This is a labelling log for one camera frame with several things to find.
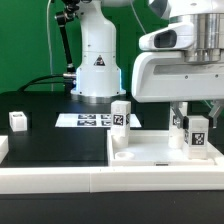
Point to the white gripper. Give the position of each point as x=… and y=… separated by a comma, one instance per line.
x=181, y=63

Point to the white square table top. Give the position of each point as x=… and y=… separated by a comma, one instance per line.
x=150, y=148

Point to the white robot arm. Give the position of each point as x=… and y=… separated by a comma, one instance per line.
x=98, y=75

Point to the white marker sheet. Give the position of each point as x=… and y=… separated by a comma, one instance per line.
x=83, y=120

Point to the white U-shaped fence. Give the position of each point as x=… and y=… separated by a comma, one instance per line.
x=109, y=179

